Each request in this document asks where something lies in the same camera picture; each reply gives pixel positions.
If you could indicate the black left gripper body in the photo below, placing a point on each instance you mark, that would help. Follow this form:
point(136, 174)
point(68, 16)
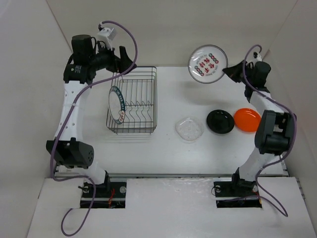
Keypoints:
point(105, 59)

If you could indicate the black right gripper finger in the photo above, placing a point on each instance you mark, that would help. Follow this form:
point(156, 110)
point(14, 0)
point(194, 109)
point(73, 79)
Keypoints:
point(234, 73)
point(238, 67)

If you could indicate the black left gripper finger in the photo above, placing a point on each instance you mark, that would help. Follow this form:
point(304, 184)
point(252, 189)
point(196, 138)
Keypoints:
point(124, 67)
point(123, 54)

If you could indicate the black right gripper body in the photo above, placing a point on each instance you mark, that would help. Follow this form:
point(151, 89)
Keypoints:
point(247, 70)

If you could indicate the white plate red characters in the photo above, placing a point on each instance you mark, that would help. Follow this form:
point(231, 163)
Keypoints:
point(206, 64)

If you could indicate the green rimmed white plate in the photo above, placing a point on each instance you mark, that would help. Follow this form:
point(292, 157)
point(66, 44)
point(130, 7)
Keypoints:
point(116, 105)

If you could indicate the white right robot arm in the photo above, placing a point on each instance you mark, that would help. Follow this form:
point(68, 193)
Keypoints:
point(275, 132)

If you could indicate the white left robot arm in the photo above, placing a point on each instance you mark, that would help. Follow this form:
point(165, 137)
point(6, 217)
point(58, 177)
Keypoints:
point(67, 148)

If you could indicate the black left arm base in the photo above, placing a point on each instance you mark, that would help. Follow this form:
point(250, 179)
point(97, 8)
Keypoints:
point(111, 195)

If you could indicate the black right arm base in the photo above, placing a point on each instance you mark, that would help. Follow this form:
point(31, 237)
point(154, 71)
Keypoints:
point(230, 195)

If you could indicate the orange round plate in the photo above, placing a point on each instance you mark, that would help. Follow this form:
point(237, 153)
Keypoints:
point(247, 120)

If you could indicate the black round plate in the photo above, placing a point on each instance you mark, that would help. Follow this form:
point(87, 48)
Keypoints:
point(220, 122)

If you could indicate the clear glass plate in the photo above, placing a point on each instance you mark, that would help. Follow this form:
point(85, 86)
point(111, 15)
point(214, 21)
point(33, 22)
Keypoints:
point(189, 129)

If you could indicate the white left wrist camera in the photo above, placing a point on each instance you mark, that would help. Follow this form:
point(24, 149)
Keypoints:
point(107, 35)

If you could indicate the grey wire dish rack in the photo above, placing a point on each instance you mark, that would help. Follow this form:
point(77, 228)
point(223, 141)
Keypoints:
point(139, 90)

